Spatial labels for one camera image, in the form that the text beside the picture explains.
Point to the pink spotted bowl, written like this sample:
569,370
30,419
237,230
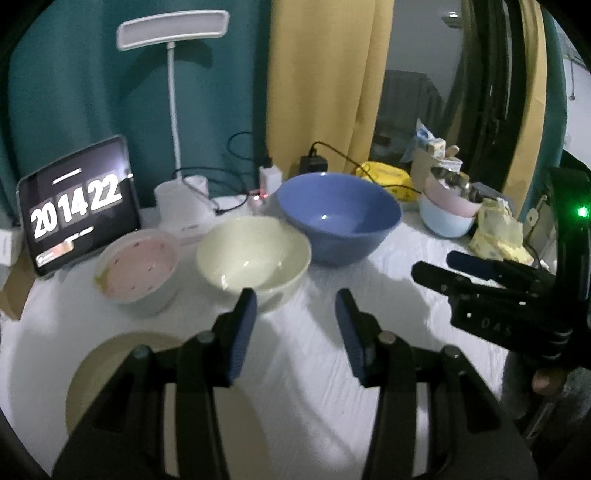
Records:
138,272

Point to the blue and white bag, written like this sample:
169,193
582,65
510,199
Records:
422,138

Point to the white charger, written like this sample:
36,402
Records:
270,177

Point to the large blue bowl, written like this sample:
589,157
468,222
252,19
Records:
339,212

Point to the white desk lamp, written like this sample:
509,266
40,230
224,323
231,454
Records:
173,30

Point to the cardboard box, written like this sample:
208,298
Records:
16,286

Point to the black window frame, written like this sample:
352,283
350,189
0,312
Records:
489,83

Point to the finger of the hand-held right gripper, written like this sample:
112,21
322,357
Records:
471,263
443,279

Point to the person's right forearm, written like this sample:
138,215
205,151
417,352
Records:
577,392

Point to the narrow teal curtain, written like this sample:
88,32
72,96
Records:
556,83

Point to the white basket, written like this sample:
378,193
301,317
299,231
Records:
422,168

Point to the small white box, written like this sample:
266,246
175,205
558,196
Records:
8,247

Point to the person's right hand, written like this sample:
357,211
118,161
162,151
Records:
547,383

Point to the cream plate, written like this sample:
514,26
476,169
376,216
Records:
106,369

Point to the black charger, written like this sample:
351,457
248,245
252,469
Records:
314,165

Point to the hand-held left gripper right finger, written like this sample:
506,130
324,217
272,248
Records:
353,337

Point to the cream bowl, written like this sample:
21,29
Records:
251,263

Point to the tablet with clock display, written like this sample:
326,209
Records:
78,207

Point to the yellow packet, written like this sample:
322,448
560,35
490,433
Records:
390,177

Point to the narrow yellow curtain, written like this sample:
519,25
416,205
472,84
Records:
531,92

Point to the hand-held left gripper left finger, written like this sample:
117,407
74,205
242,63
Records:
240,337

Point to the yellow crumpled bag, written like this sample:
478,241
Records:
498,235

